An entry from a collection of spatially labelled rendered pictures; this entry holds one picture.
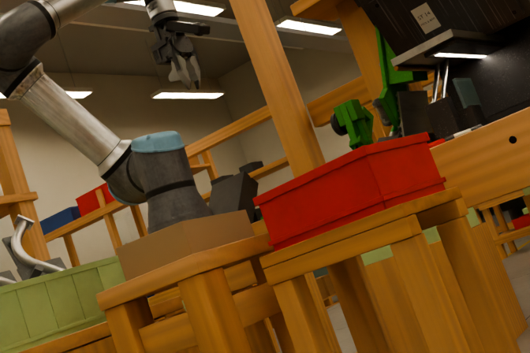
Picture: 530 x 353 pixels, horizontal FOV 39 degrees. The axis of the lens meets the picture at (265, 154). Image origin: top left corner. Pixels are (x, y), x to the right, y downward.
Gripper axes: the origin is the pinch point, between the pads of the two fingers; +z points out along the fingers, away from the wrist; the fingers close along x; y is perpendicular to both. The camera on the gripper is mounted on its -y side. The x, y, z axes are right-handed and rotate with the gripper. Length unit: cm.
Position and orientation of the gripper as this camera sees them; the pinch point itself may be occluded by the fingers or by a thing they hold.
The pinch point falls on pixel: (194, 83)
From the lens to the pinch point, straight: 198.3
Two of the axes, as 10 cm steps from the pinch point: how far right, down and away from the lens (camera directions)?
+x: -5.9, 0.9, -8.0
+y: -7.3, 3.6, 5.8
